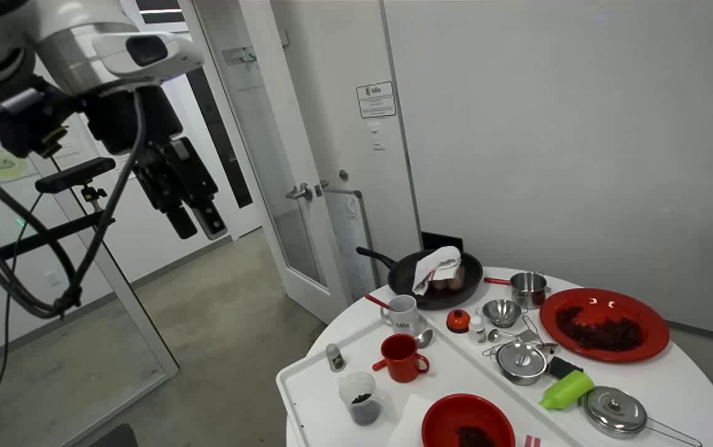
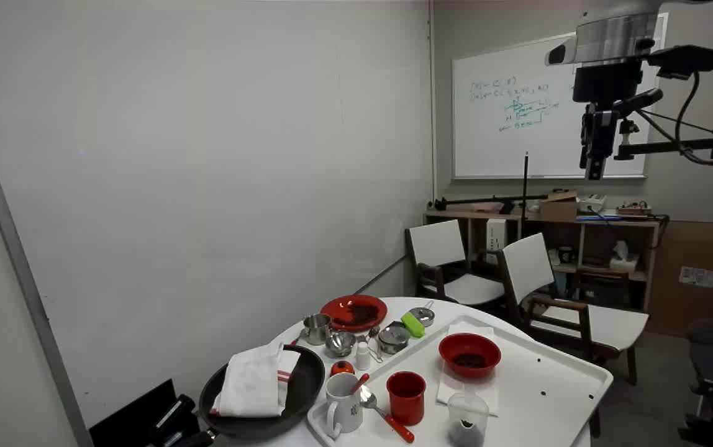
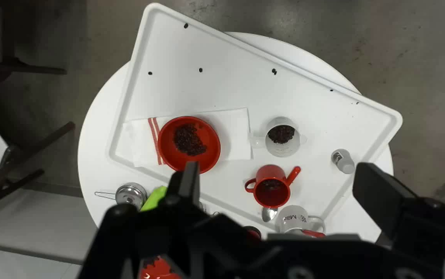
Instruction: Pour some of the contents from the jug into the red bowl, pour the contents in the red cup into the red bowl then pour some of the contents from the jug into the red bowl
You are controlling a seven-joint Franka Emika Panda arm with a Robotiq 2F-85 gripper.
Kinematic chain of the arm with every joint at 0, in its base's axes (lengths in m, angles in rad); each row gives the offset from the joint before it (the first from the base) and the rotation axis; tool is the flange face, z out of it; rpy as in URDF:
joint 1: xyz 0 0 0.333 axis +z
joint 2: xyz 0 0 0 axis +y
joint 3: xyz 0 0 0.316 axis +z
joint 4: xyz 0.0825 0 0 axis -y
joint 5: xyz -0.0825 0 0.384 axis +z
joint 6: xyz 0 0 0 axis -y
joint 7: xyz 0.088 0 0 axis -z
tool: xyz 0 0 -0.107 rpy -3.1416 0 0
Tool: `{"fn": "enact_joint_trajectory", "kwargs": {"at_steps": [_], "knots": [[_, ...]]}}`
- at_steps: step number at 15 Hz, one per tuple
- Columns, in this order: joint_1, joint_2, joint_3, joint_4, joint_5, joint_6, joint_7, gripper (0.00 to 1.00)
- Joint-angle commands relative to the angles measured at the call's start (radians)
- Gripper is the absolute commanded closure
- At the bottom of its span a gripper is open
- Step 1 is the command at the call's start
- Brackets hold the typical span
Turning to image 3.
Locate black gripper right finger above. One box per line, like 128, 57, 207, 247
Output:
352, 162, 423, 241

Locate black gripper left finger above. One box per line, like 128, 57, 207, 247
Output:
166, 160, 200, 205

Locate red plastic jug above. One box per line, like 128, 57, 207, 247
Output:
243, 164, 300, 209

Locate clear plastic measuring jug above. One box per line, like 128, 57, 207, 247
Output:
263, 116, 299, 156

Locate red plastic bowl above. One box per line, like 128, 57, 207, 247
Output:
158, 116, 221, 171

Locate small steel shaker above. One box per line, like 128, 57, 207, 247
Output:
331, 148, 355, 173

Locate white paper napkin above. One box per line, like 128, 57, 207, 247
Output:
110, 108, 251, 167

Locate red chopsticks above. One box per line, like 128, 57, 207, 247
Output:
147, 117, 162, 164

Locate white plastic tray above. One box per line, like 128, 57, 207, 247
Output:
108, 2, 401, 240

